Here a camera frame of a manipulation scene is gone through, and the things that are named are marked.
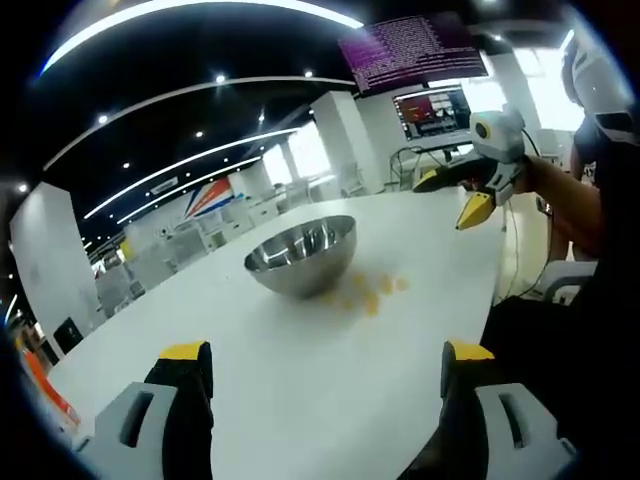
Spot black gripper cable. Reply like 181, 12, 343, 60
519, 127, 543, 157

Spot thin black hanging cable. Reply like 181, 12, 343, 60
492, 198, 554, 304

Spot dark window monitor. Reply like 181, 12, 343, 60
391, 83, 472, 147

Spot orange object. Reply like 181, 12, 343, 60
18, 343, 82, 429

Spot white worn device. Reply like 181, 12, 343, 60
559, 28, 637, 147

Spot stainless steel bowl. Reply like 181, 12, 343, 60
243, 214, 359, 300

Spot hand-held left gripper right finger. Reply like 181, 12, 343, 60
399, 339, 580, 480

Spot white table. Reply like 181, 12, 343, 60
48, 186, 507, 480

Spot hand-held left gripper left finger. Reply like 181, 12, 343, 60
74, 339, 216, 480

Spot yellow QQ candies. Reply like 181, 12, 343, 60
323, 271, 410, 319

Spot black box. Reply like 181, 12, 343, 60
51, 316, 84, 357

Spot purple text monitor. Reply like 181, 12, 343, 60
337, 13, 490, 99

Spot person in dark clothes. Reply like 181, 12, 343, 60
479, 113, 640, 480

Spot grey background chair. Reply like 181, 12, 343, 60
338, 161, 370, 199

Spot white chair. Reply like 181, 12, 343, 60
541, 259, 600, 306

